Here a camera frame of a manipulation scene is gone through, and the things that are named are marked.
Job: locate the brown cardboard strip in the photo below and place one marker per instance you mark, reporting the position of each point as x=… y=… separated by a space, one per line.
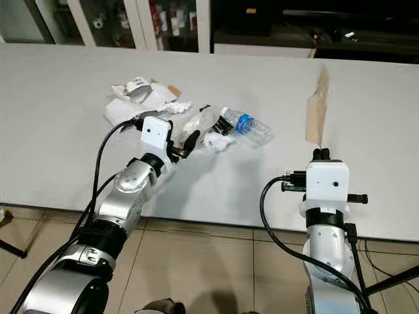
x=317 y=108

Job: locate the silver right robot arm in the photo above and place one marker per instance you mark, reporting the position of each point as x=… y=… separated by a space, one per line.
x=330 y=252

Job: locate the small black trash piece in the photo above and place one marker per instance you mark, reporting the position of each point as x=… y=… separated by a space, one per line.
x=222 y=127

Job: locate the crumpled white tissue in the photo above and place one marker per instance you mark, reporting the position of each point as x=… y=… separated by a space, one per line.
x=180 y=108
x=217 y=142

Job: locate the clear plastic bottle blue label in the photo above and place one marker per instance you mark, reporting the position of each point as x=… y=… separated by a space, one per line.
x=250 y=125

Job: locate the torn white paper box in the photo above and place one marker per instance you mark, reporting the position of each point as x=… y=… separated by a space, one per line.
x=144 y=89

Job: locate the small yellow floor item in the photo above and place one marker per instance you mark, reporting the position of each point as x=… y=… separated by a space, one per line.
x=5 y=216

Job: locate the black metal table leg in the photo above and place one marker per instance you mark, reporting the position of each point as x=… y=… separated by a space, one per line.
x=393 y=280
x=12 y=248

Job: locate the dark desk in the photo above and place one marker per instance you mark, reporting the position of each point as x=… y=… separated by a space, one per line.
x=314 y=26

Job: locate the white framed glass cabinet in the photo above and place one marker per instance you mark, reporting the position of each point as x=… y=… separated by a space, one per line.
x=105 y=23

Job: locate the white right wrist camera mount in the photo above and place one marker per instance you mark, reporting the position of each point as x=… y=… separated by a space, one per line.
x=327 y=183

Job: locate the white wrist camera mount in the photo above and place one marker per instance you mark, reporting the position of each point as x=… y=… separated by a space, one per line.
x=157 y=134
x=327 y=183

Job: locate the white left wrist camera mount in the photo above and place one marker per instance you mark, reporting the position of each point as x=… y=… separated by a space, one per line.
x=157 y=134

